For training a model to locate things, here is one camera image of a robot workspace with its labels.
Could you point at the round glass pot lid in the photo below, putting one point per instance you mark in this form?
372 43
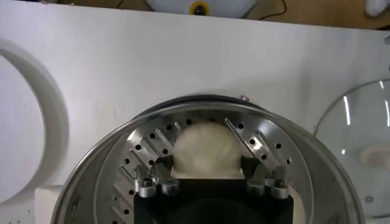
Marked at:
359 128

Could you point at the white steamed baozi bun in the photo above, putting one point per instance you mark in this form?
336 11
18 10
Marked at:
207 149

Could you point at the white electric cooker base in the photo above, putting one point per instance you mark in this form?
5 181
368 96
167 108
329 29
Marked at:
48 207

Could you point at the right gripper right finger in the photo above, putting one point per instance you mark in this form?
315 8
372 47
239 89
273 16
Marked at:
265 182

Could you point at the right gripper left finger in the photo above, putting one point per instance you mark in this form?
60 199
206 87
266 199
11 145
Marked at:
155 179

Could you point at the stainless steel steamer basket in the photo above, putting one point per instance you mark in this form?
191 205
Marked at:
304 146

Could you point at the large white plate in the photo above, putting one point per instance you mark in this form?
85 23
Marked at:
18 121

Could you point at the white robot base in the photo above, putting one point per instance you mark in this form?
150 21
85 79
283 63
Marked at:
231 7

